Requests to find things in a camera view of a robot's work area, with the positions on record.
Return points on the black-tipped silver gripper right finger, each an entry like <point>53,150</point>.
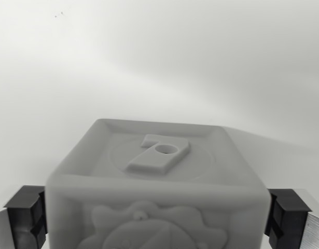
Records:
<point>294,223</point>

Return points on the black-tipped silver gripper left finger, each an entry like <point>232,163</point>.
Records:
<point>21,220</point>

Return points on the grey embossed toy cube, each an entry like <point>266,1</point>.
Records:
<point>159,202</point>

